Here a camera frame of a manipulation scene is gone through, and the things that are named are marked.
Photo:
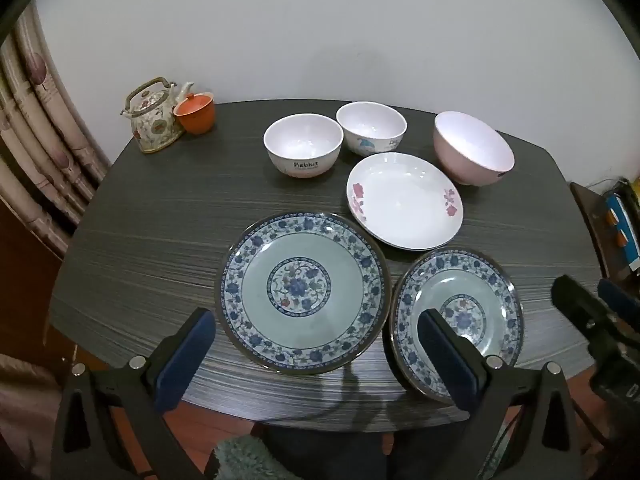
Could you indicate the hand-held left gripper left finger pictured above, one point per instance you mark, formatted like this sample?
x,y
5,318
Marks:
x,y
185,360

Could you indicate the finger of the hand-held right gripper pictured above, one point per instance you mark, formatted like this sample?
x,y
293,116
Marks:
x,y
585,310
622,302

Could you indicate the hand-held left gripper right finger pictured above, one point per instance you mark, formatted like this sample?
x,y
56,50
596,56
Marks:
x,y
445,355

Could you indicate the small blue floral plate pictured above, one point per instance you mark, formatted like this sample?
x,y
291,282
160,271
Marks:
x,y
480,285

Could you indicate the large blue floral plate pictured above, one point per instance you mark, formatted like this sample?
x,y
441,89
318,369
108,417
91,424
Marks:
x,y
300,290

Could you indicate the white plate with pink flowers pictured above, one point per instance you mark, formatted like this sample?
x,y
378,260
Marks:
x,y
405,200

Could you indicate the pink bowl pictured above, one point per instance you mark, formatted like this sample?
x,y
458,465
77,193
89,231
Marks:
x,y
470,145

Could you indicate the white bowl with blue print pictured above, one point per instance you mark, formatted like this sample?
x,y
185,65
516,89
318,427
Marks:
x,y
372,125

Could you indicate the white bowl with rabbit print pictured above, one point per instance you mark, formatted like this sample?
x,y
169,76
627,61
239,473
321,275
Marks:
x,y
302,142

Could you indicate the wooden side table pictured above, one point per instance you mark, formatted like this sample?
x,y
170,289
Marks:
x,y
590,220

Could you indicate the green fluffy cloth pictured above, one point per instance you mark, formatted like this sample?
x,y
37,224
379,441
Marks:
x,y
245,460

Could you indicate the brown wooden cabinet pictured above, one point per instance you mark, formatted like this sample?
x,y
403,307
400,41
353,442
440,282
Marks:
x,y
27,285

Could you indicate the floral ceramic teapot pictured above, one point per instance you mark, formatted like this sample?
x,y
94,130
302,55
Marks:
x,y
150,120

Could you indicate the orange lidded tea cup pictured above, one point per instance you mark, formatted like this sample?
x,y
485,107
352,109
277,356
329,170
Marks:
x,y
195,112

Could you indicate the beige patterned curtain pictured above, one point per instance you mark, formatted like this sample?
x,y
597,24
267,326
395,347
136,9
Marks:
x,y
45,135

